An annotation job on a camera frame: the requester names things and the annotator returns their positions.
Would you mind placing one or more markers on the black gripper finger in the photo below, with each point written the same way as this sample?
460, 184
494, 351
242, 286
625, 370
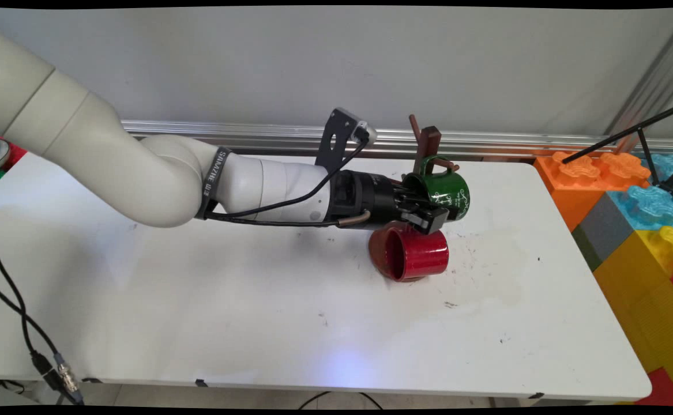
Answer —
428, 219
414, 193

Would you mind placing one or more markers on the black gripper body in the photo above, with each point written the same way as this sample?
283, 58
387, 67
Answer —
371, 199

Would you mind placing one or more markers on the green enamel mug white print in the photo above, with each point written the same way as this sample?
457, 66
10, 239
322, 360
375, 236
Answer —
451, 193

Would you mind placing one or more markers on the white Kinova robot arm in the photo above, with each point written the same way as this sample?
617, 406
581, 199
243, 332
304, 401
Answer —
140, 173

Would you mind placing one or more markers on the red ceramic mug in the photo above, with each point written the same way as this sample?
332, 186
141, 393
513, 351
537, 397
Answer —
425, 253

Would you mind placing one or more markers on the brown wooden mug tree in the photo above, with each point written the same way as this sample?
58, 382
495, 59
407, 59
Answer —
429, 141

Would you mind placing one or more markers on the orange giant toy block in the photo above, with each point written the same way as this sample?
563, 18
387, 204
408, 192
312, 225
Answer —
575, 187

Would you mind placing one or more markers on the grey giant toy block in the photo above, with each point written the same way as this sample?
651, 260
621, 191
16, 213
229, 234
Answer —
604, 230

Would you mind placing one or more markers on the black tripod stand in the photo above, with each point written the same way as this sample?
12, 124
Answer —
619, 136

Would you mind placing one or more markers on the blue giant toy block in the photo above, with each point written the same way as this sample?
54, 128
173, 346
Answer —
647, 207

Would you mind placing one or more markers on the yellow giant toy block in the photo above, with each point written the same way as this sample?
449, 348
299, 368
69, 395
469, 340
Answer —
642, 300

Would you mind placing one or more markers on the red giant toy block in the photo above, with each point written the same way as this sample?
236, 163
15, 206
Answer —
662, 389

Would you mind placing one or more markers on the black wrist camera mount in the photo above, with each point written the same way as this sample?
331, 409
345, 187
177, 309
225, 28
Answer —
336, 138

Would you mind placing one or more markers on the aluminium rail behind table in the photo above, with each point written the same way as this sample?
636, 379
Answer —
486, 141

